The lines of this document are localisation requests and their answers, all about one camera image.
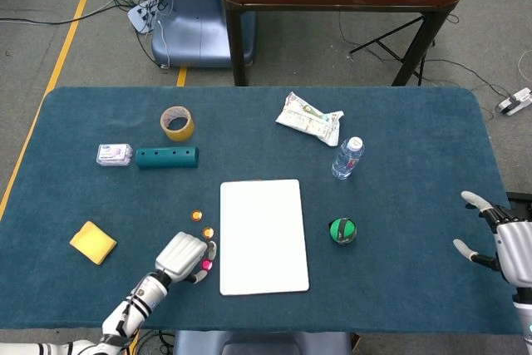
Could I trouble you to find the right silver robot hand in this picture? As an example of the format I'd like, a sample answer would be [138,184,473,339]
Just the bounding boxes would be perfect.
[452,190,532,288]

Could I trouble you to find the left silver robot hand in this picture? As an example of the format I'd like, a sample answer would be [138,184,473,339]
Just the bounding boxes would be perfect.
[154,231,219,286]

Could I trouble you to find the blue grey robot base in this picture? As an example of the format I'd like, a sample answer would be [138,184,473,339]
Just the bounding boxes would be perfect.
[172,329,354,355]

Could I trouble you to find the black equipment case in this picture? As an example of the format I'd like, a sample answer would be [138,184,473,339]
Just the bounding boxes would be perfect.
[505,190,532,209]

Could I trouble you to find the white magnetic board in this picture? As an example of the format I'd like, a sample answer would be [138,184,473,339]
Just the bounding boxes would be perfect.
[219,179,311,297]

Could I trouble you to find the blue felt table cover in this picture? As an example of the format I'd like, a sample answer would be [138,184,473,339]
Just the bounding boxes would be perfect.
[0,86,532,335]

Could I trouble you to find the yellow sponge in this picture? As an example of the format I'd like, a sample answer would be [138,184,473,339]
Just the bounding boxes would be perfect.
[69,220,118,266]

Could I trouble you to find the teal cylinder block with holes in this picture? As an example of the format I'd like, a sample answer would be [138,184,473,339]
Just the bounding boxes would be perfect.
[135,145,200,170]

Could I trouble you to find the small white purple box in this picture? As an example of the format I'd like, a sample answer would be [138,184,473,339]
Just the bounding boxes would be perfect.
[96,143,134,168]

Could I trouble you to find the yellow tape roll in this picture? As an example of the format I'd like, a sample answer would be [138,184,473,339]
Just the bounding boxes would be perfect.
[160,106,195,142]

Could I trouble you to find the white power strip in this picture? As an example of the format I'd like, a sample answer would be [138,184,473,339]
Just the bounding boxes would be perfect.
[497,86,532,117]
[126,0,165,34]

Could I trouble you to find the white snack bag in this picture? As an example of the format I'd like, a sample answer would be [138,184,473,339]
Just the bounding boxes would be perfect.
[274,91,345,148]

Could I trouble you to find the clear water bottle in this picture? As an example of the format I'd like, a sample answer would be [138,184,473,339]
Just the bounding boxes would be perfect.
[331,136,366,181]

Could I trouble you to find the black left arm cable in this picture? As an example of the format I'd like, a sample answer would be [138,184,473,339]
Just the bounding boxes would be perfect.
[116,293,140,338]

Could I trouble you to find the black cables under table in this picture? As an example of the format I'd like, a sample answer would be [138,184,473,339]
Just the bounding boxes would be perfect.
[135,328,176,355]

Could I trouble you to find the green ball with black strap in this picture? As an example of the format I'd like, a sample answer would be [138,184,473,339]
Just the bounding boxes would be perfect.
[328,217,358,246]

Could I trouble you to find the white charging cable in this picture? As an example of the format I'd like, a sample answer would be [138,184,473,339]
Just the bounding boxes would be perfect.
[154,0,171,70]

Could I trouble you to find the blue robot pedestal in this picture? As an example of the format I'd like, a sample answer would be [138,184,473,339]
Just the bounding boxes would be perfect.
[150,0,257,68]

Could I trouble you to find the long black floor cable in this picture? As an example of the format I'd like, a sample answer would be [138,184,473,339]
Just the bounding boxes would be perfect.
[0,0,126,26]

